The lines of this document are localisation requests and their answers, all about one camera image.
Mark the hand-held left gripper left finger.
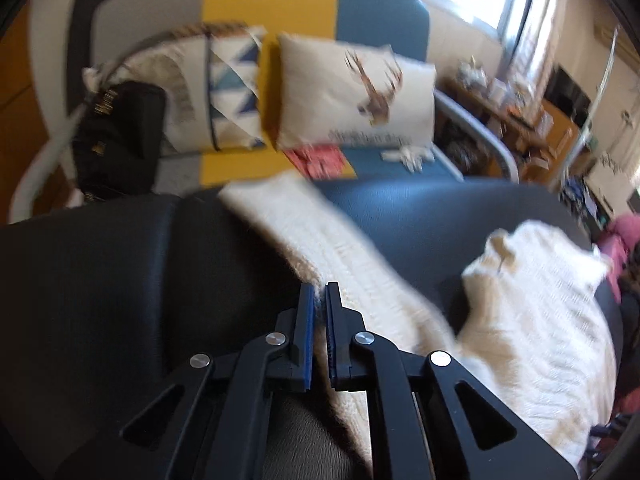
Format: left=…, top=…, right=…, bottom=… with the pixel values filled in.
left=55, top=282, right=317, bottom=480

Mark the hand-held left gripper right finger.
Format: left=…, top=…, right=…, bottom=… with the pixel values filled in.
left=325, top=281, right=578, bottom=480

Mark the white knitted sweater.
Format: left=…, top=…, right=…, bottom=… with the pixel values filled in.
left=220, top=170, right=618, bottom=466

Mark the red pink cloth item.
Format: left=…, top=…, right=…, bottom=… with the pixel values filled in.
left=285, top=144, right=358, bottom=181

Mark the small white object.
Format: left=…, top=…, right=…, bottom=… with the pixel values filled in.
left=381, top=145, right=436, bottom=171

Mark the black leather bench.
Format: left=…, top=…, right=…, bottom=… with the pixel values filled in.
left=0, top=180, right=631, bottom=480

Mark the triangle pattern cushion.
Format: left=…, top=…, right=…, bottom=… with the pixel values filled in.
left=120, top=22, right=268, bottom=153

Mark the deer print cushion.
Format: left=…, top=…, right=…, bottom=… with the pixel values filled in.
left=275, top=32, right=437, bottom=151

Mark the black handbag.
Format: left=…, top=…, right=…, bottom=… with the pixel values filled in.
left=67, top=22, right=251, bottom=203

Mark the desk clutter of boxes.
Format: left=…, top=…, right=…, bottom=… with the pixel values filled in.
left=452, top=57, right=556, bottom=131

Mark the wooden desk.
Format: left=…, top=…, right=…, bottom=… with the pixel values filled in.
left=440, top=75, right=576, bottom=186

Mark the pink bed cover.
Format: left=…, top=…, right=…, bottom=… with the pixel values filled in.
left=592, top=212, right=640, bottom=291

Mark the grey yellow blue sofa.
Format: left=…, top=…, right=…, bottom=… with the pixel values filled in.
left=7, top=0, right=521, bottom=223

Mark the black television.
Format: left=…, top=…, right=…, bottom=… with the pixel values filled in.
left=542, top=65, right=593, bottom=126

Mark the orange wooden wardrobe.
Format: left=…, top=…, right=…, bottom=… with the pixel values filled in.
left=0, top=7, right=56, bottom=221

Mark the light curtain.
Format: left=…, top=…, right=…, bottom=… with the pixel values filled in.
left=500, top=0, right=571, bottom=91

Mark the metal pole stand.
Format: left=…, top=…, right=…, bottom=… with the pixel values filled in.
left=562, top=25, right=621, bottom=183

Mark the beige wall air conditioner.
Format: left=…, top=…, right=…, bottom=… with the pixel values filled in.
left=592, top=20, right=636, bottom=58

